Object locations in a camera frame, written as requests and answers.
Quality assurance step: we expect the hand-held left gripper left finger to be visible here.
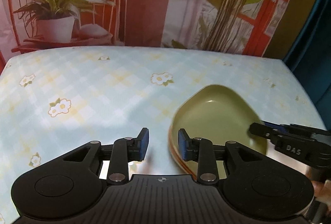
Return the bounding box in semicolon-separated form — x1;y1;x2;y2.
62;127;150;185

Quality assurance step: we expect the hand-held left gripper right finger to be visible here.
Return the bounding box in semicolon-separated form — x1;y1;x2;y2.
178;128;263;184

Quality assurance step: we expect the green square plate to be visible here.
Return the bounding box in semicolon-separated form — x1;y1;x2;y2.
171;84;268;175

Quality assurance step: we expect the floral checked tablecloth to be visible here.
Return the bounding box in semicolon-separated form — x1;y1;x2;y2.
0;44;327;224

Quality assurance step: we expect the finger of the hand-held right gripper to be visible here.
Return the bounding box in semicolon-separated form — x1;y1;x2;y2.
249;122;312;162
264;122;331;140

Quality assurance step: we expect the person's right hand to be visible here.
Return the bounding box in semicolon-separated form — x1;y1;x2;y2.
312;180;331;203

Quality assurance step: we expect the teal curtain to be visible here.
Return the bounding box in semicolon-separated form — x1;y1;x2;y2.
283;0;331;133

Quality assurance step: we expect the orange square plate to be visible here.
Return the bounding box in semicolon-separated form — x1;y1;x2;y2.
168;126;198;180

